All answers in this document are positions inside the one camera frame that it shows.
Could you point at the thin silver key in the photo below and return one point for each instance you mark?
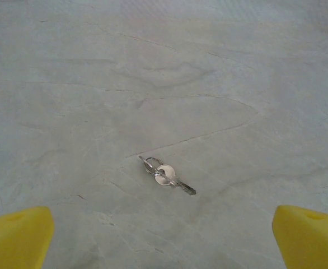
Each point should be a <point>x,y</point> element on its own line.
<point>145,162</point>

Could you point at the silver round-head key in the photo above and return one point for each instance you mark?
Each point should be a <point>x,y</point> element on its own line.
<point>169,175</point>

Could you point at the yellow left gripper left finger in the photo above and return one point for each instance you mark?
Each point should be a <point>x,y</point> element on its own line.
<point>18,238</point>

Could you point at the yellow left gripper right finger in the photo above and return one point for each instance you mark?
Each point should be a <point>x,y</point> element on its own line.
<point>309,241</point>

